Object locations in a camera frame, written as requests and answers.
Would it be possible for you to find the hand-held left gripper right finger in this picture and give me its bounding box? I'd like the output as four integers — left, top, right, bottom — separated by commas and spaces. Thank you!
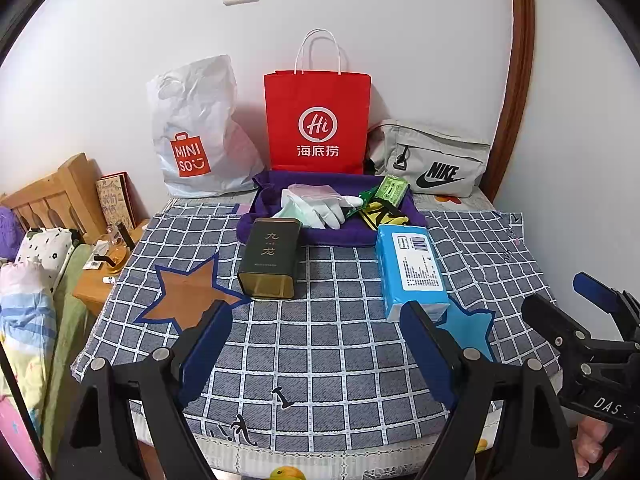
399, 300, 581, 480

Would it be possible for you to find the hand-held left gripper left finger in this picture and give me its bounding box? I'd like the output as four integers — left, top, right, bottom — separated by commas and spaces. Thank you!
52, 297, 235, 480

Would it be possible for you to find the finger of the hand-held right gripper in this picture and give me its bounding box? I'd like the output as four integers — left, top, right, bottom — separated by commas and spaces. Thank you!
521, 292, 626, 376
572, 271, 640, 331

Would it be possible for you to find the yellow black strap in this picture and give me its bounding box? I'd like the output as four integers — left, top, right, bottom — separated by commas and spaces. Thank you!
357, 200, 411, 231

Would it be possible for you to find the green tissue packet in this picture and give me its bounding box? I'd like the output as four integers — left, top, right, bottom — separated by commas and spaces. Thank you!
372, 174, 412, 208

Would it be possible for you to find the white glove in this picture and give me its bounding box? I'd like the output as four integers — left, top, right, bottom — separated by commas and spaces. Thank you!
300, 194, 365, 230
272, 194, 321, 222

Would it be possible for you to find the green plastic wrapper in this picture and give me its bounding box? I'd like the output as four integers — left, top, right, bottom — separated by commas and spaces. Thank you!
357, 185, 383, 211

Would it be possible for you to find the purple cloth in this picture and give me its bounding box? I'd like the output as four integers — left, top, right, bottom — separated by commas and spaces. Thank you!
236, 170, 428, 246

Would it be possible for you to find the person's right hand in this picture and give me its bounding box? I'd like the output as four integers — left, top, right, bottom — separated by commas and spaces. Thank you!
575, 417, 626, 478

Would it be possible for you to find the blue star patch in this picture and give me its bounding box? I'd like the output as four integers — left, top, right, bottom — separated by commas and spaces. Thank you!
435, 297, 497, 363

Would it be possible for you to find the brown star patch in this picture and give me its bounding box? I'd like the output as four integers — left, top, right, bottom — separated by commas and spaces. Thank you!
132, 252, 251, 333

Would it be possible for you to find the grey checked cloth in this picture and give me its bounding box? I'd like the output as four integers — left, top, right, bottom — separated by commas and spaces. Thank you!
70, 197, 558, 453

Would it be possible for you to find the blue tissue pack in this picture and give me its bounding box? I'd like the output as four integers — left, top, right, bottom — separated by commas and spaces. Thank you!
375, 224, 452, 323

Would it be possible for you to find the dark green tea tin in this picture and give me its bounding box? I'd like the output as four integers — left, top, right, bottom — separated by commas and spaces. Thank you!
236, 217, 302, 302

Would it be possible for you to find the wooden bedside table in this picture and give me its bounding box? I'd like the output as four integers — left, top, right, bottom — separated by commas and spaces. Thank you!
72, 220, 151, 318

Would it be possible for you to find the green blanket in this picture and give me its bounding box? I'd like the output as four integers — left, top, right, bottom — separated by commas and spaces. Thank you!
42, 242, 101, 461

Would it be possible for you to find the pastel printed quilt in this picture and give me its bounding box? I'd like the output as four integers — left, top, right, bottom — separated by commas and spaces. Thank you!
0, 260, 56, 480

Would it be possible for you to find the white dotted pillow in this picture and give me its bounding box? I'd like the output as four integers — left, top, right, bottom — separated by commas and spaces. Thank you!
14, 227, 83, 286

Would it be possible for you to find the grey waist bag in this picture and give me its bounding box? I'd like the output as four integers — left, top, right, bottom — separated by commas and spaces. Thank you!
367, 119, 493, 198

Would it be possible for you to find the wooden headboard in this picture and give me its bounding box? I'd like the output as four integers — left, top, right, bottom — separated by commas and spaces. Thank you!
0, 152, 108, 246

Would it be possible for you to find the white plastic shopping bag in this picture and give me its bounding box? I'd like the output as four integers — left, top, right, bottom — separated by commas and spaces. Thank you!
146, 55, 266, 198

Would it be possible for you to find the purple plush toy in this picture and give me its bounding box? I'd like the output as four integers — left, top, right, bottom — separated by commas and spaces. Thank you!
0, 207, 26, 263

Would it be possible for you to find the red paper shopping bag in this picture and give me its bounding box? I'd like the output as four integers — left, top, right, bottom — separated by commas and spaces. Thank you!
263, 29, 372, 176

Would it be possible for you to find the brown wooden door frame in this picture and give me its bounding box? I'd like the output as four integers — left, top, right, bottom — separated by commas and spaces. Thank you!
482, 0, 536, 203

